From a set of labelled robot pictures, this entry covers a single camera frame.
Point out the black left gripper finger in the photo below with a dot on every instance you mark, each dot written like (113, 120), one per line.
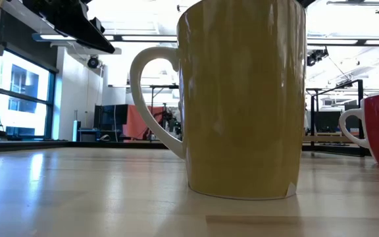
(84, 33)

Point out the background black robot arm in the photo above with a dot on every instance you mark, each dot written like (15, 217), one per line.
(173, 125)

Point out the ceiling light strip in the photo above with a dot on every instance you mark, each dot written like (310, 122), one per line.
(143, 37)
(331, 41)

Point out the dark framed window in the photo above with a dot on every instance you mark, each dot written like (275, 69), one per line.
(25, 82)

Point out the dark blue cabinet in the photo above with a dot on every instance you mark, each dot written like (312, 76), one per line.
(110, 116)

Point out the white blue pole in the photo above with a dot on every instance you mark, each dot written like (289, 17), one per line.
(74, 128)

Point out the blue low table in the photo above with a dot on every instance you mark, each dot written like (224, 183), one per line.
(90, 131)

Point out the orange-red cloth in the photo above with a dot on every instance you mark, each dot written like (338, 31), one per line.
(135, 121)

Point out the black overhead fixture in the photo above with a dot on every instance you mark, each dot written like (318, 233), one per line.
(308, 2)

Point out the ceiling lamp fixture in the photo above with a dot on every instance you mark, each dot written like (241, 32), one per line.
(355, 3)

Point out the black metal wooden shelf rack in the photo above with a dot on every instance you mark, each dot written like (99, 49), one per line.
(361, 108)

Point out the black mounted camera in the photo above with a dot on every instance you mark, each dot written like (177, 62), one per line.
(93, 62)
(314, 57)

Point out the black background table frame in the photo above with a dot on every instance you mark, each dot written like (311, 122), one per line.
(163, 87)

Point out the black aluminium table frame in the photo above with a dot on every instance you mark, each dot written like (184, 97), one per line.
(117, 145)

